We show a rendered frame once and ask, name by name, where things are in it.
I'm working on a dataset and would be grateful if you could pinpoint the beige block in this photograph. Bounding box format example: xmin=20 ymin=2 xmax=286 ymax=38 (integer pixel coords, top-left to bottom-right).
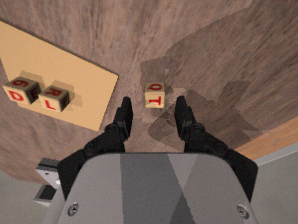
xmin=3 ymin=77 xmax=41 ymax=105
xmin=145 ymin=83 xmax=165 ymax=108
xmin=39 ymin=85 xmax=70 ymax=113

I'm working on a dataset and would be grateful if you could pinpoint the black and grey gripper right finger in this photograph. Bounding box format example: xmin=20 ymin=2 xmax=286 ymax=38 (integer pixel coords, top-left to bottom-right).
xmin=174 ymin=96 xmax=258 ymax=203

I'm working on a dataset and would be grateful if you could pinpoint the tan flat mat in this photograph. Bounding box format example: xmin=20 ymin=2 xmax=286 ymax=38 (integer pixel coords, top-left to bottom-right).
xmin=0 ymin=19 xmax=118 ymax=131

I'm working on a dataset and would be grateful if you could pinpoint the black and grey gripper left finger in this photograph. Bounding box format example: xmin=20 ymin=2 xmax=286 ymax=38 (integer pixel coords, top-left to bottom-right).
xmin=57 ymin=97 xmax=133 ymax=202

